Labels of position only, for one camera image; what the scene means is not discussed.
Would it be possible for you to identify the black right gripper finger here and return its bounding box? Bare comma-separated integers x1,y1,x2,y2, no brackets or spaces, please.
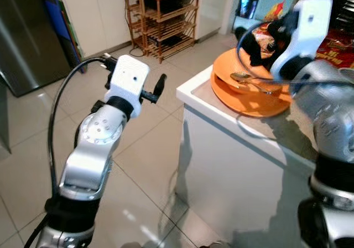
242,31,267,67

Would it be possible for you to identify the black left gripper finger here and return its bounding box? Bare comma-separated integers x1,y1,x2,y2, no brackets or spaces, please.
153,73,168,100

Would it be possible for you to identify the orange plate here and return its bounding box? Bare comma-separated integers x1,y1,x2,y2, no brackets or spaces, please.
213,48,291,94
210,74,294,118

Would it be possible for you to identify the metal spoon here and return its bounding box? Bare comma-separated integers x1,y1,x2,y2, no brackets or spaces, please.
230,72,277,94

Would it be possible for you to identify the red snack bag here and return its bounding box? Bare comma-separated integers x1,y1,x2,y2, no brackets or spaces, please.
315,29,354,69

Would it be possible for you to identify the wooden shelf rack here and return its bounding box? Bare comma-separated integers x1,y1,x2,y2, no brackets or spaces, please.
124,0,201,64

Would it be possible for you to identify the white cabinet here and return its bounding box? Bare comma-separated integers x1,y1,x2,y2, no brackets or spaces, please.
55,0,133,58

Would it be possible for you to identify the white counter island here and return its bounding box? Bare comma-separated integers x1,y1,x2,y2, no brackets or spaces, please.
176,65,354,248

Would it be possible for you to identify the blue flat board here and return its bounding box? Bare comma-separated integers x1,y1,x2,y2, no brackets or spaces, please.
39,0,84,74

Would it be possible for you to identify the steel fridge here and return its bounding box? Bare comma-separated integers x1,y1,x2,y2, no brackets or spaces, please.
0,0,70,98

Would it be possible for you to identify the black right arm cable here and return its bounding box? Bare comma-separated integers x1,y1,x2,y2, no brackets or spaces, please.
236,20,354,88

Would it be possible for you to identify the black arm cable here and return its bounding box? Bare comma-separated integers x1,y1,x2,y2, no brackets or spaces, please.
23,56,118,247
236,20,354,88

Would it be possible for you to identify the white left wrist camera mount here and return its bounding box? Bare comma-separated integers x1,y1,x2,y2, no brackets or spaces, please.
105,54,151,118

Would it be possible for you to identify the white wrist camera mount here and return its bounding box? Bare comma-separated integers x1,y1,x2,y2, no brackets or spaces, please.
105,54,151,118
270,0,334,81

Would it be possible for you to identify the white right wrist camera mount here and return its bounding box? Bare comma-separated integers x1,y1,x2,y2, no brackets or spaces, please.
270,0,334,81

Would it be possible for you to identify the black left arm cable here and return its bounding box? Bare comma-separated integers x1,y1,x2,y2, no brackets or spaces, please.
23,56,118,247

